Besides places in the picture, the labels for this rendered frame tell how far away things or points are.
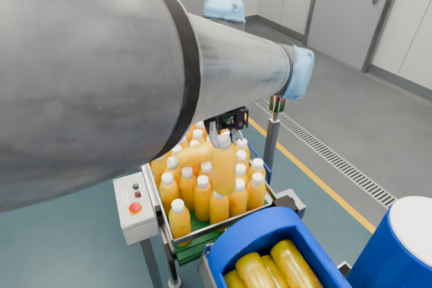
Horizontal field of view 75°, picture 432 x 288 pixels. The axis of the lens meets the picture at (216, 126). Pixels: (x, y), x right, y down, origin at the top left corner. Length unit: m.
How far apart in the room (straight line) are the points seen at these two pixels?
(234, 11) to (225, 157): 0.38
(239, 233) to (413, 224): 0.62
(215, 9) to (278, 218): 0.50
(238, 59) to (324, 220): 2.19
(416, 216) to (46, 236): 2.20
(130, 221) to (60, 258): 1.42
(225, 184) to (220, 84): 0.66
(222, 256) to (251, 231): 0.09
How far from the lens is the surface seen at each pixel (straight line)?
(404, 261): 1.11
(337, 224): 2.36
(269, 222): 0.73
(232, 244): 0.73
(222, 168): 0.77
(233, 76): 0.19
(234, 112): 0.60
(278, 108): 1.19
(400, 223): 1.12
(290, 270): 0.80
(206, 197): 1.00
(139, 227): 0.93
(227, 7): 0.51
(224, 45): 0.18
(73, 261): 2.25
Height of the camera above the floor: 1.83
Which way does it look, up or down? 38 degrees down
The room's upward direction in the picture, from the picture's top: straight up
